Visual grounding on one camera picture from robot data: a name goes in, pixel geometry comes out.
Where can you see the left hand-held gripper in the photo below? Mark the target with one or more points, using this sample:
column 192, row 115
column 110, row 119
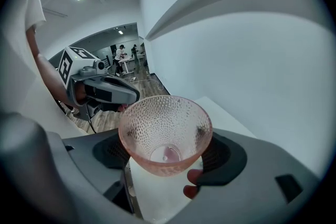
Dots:
column 67, row 65

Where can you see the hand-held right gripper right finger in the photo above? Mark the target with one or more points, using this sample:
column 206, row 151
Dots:
column 257, row 165

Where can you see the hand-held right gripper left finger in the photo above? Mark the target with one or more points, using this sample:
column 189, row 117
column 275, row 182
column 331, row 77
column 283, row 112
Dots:
column 86, row 162

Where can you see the pink plastic cup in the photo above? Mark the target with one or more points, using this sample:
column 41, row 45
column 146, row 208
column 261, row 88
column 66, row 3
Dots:
column 131, row 136

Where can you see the person's left forearm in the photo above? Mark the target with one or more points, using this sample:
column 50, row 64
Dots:
column 46, row 70

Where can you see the person's left hand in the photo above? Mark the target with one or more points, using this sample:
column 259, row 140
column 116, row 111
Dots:
column 123, row 108

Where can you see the person's right hand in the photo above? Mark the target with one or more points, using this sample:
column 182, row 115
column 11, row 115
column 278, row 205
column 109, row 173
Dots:
column 193, row 177

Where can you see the white standing desk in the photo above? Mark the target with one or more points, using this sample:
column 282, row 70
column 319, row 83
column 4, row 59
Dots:
column 126, row 60

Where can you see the person's beige shirt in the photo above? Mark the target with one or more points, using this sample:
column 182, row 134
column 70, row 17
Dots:
column 21, row 86

